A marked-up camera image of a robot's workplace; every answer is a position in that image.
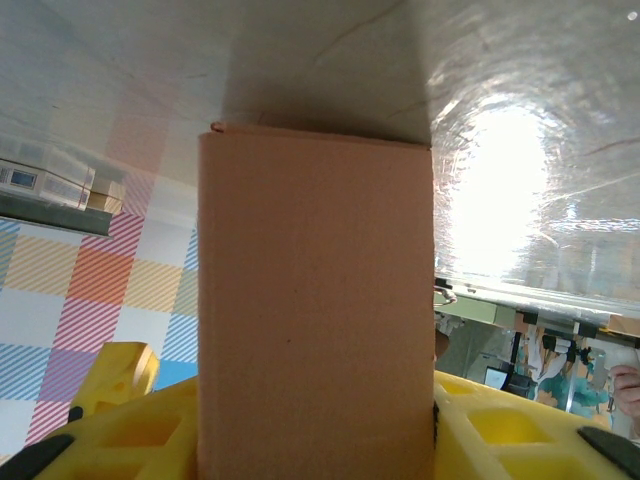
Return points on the small printed card pack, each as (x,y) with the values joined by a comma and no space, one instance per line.
(50,185)

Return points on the person's hand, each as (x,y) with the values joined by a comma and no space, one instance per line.
(627,395)

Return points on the brown cardboard box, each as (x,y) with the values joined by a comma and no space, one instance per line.
(315,300)

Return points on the long aluminium mounting rail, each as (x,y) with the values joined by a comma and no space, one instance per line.
(480,310)

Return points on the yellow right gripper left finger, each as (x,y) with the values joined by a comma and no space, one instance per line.
(125,435)

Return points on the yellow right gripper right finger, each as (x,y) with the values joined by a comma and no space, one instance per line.
(500,435)

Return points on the aluminium side rail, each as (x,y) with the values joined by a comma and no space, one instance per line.
(50,217)

